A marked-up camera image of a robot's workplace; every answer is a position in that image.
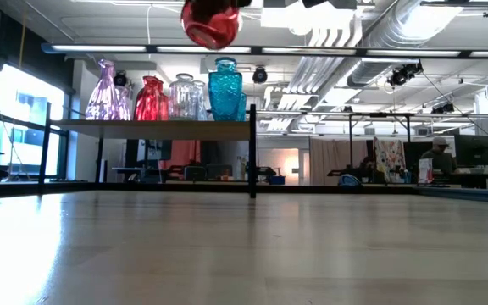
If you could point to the red round glass vase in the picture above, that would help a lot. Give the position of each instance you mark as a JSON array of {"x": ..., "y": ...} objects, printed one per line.
[{"x": 210, "y": 31}]

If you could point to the teal flask-shaped glass vase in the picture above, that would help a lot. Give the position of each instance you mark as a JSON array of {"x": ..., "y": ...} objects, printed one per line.
[{"x": 225, "y": 93}]

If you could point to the teal round glass vase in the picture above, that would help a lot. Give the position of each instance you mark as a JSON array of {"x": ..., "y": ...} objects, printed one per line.
[{"x": 243, "y": 108}]

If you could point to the clear twisted glass vase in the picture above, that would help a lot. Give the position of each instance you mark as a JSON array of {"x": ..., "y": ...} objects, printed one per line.
[{"x": 201, "y": 101}]

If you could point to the clear glass jar vase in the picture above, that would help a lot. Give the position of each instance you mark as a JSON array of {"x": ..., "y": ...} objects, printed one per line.
[{"x": 182, "y": 99}]

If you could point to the red square fluted glass vase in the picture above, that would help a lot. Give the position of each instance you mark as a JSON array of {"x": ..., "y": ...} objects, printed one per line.
[{"x": 148, "y": 103}]

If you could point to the pink twisted glass vase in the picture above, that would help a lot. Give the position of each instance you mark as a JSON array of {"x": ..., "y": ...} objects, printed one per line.
[{"x": 125, "y": 108}]

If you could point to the tall pink glass vase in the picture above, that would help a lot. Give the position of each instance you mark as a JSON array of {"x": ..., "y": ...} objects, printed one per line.
[{"x": 104, "y": 101}]

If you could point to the black ceiling box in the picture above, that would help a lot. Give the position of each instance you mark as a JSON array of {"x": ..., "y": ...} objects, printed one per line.
[{"x": 342, "y": 4}]

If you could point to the long ceiling light strip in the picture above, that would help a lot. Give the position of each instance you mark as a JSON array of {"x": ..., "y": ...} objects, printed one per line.
[{"x": 100, "y": 48}]

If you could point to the orange partition panel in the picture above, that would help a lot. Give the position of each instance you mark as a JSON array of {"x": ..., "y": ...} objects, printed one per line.
[{"x": 180, "y": 152}]

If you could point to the dark display screen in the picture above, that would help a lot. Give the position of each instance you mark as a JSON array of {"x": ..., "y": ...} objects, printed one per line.
[{"x": 155, "y": 149}]

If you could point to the black ceiling spotlight cluster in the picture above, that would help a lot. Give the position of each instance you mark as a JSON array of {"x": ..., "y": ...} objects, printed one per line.
[{"x": 398, "y": 77}]

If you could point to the beige curtain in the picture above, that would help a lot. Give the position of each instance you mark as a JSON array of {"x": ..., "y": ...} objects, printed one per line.
[{"x": 333, "y": 156}]

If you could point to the blue bin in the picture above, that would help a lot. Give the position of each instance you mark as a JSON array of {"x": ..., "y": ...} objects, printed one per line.
[{"x": 277, "y": 180}]

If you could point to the black low equipment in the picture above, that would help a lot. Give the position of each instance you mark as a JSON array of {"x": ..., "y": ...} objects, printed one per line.
[{"x": 345, "y": 171}]

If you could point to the person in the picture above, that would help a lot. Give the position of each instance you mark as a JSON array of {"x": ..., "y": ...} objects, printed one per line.
[
  {"x": 441, "y": 159},
  {"x": 367, "y": 163}
]

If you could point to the blue rounded object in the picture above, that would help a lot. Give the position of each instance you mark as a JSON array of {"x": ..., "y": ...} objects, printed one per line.
[{"x": 349, "y": 181}]

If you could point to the colourful patterned cloth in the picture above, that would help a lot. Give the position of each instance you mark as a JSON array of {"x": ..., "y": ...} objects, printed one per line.
[{"x": 390, "y": 156}]

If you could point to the black computer monitor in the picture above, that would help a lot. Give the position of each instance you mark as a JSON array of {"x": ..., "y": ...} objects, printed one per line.
[
  {"x": 413, "y": 152},
  {"x": 473, "y": 150}
]

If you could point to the large window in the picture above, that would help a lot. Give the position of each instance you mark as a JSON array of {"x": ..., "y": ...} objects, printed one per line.
[{"x": 23, "y": 110}]

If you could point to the white standing sign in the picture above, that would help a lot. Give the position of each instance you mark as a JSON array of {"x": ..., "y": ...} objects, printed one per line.
[{"x": 425, "y": 171}]

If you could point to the dark office desk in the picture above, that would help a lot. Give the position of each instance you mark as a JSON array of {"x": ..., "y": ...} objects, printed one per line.
[{"x": 473, "y": 178}]

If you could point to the wooden shelf black metal frame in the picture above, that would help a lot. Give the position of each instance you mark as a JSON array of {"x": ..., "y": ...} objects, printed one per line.
[{"x": 163, "y": 130}]

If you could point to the silver air duct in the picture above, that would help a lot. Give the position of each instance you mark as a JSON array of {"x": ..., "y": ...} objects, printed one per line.
[{"x": 417, "y": 21}]

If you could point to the black aluminium frame rail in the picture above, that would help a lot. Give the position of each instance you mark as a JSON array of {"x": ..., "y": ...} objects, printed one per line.
[
  {"x": 464, "y": 195},
  {"x": 295, "y": 189},
  {"x": 15, "y": 188}
]

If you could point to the black workstation frame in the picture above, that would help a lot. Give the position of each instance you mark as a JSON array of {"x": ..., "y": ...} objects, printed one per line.
[{"x": 408, "y": 127}]

